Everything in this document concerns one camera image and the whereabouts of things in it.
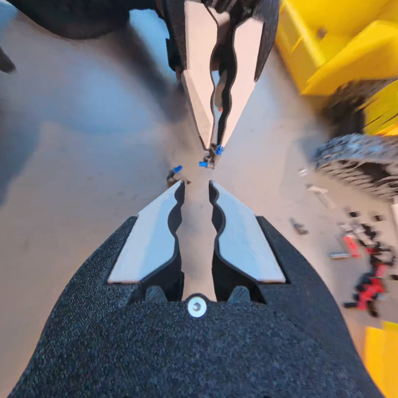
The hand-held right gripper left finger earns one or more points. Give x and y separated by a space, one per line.
146 248

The small grey brick part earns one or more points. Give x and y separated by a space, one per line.
321 32

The yellow parts bin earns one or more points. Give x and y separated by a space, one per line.
342 46
382 357

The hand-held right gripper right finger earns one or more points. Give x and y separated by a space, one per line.
248 248

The yellow tracked brick bulldozer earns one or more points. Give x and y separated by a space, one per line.
357 155

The pile of small connector pins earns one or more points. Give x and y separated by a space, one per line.
370 279

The grey desk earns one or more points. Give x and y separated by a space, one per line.
77 202

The clear round stud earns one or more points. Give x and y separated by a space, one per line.
303 173

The grey bent beam assembly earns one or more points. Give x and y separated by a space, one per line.
174 175

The blue axle pin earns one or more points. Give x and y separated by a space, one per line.
219 150

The person's left forearm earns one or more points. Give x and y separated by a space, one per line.
77 15

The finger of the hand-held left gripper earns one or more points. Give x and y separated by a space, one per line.
197 62
245 62

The person's left hand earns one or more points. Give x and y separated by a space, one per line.
178 74

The grey connector with blue pin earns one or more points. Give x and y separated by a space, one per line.
206 164

